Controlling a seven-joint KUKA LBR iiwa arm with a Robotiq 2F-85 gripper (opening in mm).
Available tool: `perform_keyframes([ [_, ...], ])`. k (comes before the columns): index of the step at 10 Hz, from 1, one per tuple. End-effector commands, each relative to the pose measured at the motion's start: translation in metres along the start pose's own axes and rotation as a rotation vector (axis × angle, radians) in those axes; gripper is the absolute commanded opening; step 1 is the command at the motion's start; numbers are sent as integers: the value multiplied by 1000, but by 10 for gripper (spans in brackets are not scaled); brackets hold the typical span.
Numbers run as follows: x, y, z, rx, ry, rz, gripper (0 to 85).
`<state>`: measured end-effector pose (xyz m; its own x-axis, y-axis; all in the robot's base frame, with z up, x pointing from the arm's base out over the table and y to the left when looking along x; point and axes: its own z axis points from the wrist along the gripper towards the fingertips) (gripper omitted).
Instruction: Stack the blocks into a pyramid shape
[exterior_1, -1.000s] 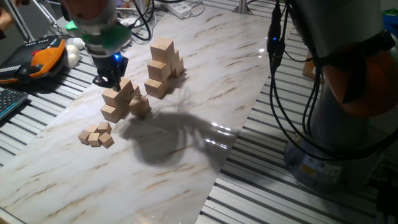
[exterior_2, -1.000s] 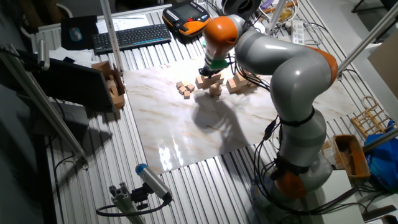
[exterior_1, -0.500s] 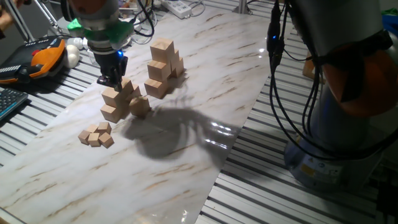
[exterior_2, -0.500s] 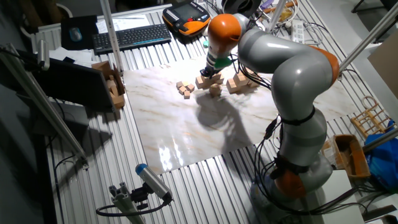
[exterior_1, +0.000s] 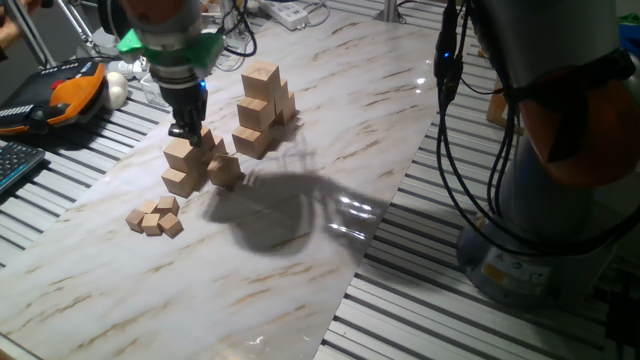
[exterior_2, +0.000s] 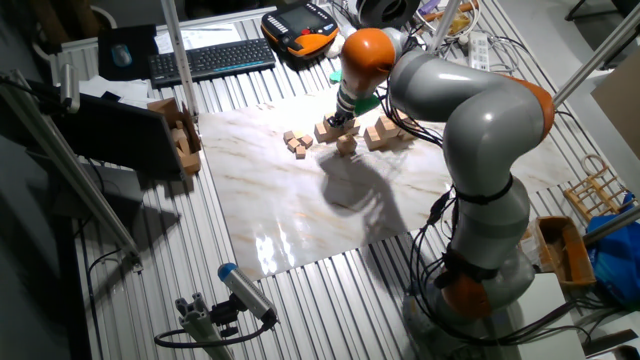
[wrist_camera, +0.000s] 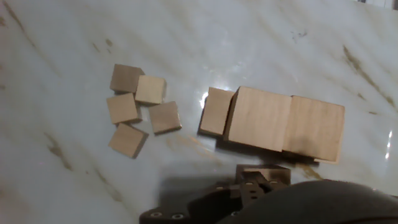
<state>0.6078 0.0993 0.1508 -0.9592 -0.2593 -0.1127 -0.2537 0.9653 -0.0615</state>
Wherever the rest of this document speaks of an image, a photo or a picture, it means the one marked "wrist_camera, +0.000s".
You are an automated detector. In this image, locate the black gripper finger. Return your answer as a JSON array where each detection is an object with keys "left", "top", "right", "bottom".
[{"left": 139, "top": 170, "right": 289, "bottom": 224}]

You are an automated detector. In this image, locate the small wooden cube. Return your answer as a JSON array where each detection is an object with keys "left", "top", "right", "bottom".
[
  {"left": 108, "top": 123, "right": 149, "bottom": 160},
  {"left": 106, "top": 92, "right": 143, "bottom": 126},
  {"left": 148, "top": 101, "right": 183, "bottom": 136},
  {"left": 109, "top": 63, "right": 146, "bottom": 94},
  {"left": 134, "top": 75, "right": 167, "bottom": 105}
]

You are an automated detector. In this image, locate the marble pattern mat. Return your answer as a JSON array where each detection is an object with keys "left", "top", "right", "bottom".
[{"left": 0, "top": 0, "right": 398, "bottom": 224}]

